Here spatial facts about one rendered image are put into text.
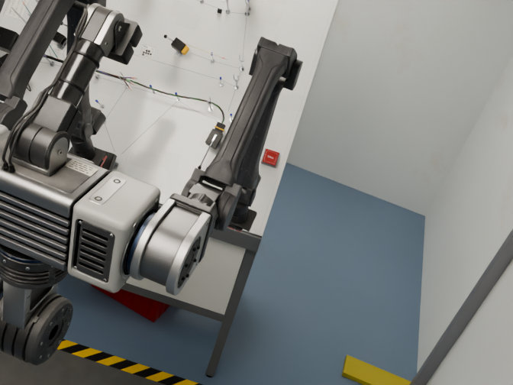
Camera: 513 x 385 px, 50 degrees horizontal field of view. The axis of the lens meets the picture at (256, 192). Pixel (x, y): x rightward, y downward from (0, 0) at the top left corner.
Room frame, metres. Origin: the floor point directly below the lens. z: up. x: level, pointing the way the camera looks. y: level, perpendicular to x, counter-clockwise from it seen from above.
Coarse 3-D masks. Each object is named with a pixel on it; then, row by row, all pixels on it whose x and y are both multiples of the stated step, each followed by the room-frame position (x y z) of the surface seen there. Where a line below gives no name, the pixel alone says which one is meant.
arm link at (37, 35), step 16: (48, 0) 1.15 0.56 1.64; (64, 0) 1.17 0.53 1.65; (80, 0) 1.26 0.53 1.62; (32, 16) 1.12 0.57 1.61; (48, 16) 1.12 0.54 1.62; (64, 16) 1.17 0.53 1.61; (32, 32) 1.09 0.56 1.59; (48, 32) 1.12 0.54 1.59; (16, 48) 1.06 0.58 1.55; (32, 48) 1.07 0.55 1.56; (16, 64) 1.03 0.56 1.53; (32, 64) 1.06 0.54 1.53; (0, 80) 1.00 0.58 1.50; (16, 80) 1.01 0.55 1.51; (0, 96) 1.01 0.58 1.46; (16, 96) 1.00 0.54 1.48; (0, 112) 0.94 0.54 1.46; (16, 112) 0.98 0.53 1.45
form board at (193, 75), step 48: (144, 0) 2.04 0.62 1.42; (192, 0) 2.08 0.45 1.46; (240, 0) 2.11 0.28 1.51; (288, 0) 2.15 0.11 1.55; (336, 0) 2.18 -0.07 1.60; (48, 48) 1.87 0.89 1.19; (192, 48) 1.97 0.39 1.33; (240, 48) 2.00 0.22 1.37; (96, 96) 1.79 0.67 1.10; (144, 96) 1.83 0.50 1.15; (192, 96) 1.86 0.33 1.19; (240, 96) 1.89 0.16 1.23; (288, 96) 1.93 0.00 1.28; (96, 144) 1.69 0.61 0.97; (144, 144) 1.72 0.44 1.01; (192, 144) 1.75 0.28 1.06; (288, 144) 1.82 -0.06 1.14
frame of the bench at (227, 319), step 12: (252, 252) 1.63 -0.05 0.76; (252, 264) 1.63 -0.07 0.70; (240, 276) 1.63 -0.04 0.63; (132, 288) 1.63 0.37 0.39; (240, 288) 1.63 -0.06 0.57; (156, 300) 1.63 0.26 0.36; (168, 300) 1.63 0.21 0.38; (204, 312) 1.63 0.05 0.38; (216, 312) 1.63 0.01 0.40; (228, 312) 1.63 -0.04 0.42; (228, 324) 1.63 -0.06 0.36; (216, 348) 1.63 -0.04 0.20; (216, 360) 1.63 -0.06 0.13
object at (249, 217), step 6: (252, 210) 1.35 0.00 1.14; (234, 216) 1.28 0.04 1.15; (240, 216) 1.28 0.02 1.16; (246, 216) 1.30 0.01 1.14; (252, 216) 1.33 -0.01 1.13; (234, 222) 1.30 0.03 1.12; (240, 222) 1.30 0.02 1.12; (246, 222) 1.31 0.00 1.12; (252, 222) 1.31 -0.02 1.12; (246, 228) 1.29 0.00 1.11
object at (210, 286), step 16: (208, 240) 1.63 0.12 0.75; (208, 256) 1.63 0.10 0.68; (224, 256) 1.63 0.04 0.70; (240, 256) 1.63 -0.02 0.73; (208, 272) 1.63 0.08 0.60; (224, 272) 1.63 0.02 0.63; (144, 288) 1.63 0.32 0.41; (160, 288) 1.63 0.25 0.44; (192, 288) 1.63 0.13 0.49; (208, 288) 1.63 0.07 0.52; (224, 288) 1.63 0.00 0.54; (192, 304) 1.63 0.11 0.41; (208, 304) 1.63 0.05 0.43; (224, 304) 1.63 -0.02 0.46
